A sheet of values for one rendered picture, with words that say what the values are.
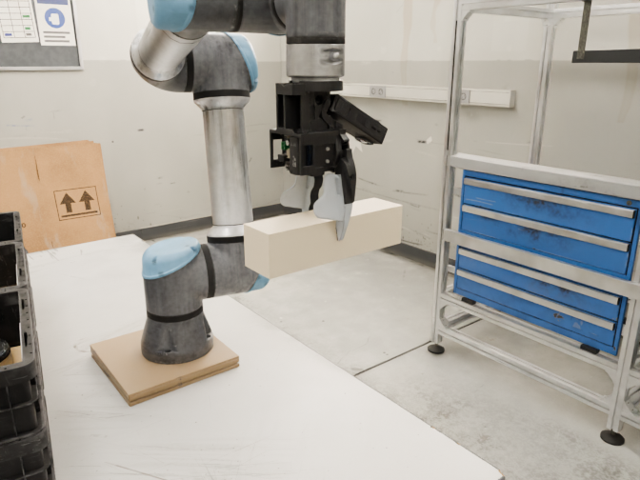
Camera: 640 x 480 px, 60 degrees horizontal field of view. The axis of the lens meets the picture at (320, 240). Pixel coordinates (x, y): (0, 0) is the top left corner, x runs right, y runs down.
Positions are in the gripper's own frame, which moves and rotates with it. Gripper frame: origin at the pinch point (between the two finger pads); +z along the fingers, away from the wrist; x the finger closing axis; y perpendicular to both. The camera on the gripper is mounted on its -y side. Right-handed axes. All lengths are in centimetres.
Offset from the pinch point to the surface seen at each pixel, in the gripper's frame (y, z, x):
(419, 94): -222, -2, -183
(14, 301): 35, 18, -43
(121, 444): 26, 39, -22
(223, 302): -15, 39, -63
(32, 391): 37.8, 21.6, -18.4
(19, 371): 39.3, 16.3, -15.3
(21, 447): 41, 28, -15
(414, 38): -227, -35, -194
